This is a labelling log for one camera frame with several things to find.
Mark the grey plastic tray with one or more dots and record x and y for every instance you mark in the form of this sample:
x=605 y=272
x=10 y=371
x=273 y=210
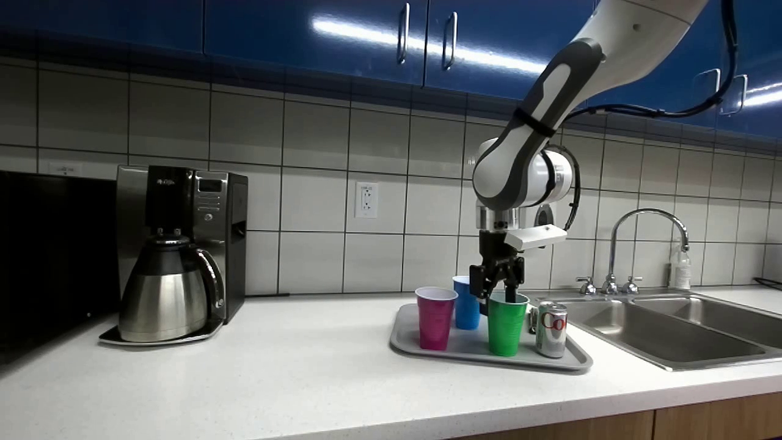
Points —
x=473 y=345

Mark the black microwave oven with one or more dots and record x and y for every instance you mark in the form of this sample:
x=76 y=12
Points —
x=58 y=257

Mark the chrome sink faucet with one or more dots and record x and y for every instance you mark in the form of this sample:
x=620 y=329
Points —
x=642 y=245

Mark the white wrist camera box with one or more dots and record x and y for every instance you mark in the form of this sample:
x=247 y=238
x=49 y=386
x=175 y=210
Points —
x=533 y=238

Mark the silver soda can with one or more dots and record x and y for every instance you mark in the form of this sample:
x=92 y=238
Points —
x=548 y=326

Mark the steel coffee carafe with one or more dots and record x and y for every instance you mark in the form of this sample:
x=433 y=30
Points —
x=175 y=289

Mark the purple plastic cup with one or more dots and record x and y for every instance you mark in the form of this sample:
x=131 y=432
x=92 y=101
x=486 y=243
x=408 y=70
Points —
x=436 y=307

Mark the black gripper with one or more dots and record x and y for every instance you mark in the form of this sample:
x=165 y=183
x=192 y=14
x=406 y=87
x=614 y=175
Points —
x=499 y=268

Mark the stainless steel coffee maker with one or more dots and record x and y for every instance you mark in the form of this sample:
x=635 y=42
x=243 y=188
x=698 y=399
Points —
x=207 y=210

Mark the green plastic cup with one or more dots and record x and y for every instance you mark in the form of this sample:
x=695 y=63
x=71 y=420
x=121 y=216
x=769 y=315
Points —
x=507 y=318

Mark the stainless steel double sink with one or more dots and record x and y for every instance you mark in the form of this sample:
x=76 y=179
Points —
x=676 y=331

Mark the white wall power outlet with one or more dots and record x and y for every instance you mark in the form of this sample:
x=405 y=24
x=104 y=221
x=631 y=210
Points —
x=365 y=200

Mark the blue upper cabinets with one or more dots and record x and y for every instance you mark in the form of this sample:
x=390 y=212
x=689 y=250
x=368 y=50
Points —
x=479 y=48

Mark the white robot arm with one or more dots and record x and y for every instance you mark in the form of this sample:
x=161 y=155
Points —
x=620 y=45

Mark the blue plastic cup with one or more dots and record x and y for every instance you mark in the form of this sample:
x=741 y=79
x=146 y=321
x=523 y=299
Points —
x=468 y=309

